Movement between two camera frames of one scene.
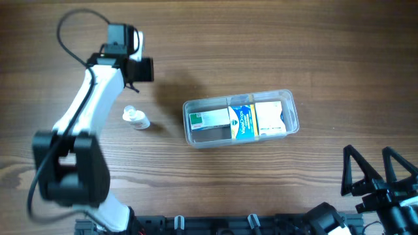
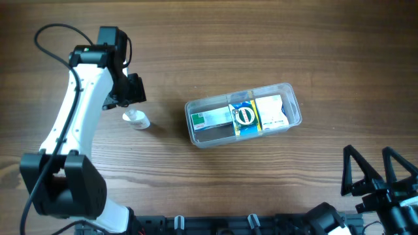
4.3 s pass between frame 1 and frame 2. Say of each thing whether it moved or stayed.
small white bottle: stayed
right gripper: stayed
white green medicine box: stayed
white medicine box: moved
